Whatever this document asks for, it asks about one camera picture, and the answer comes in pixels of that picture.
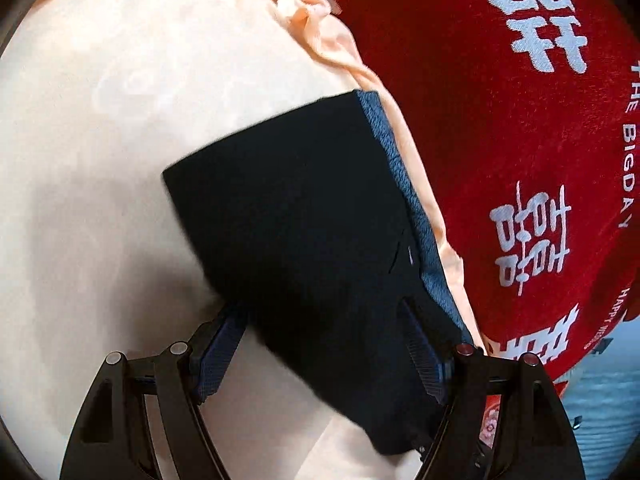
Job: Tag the black pants with blue stripes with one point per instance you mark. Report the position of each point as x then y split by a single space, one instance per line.
310 240

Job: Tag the peach bed sheet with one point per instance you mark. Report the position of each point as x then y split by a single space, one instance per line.
100 170

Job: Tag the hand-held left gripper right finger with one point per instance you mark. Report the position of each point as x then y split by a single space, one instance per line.
425 355

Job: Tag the red printed blanket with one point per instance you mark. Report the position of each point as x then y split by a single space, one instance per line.
500 135

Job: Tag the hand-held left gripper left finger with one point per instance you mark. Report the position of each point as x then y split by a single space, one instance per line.
220 355

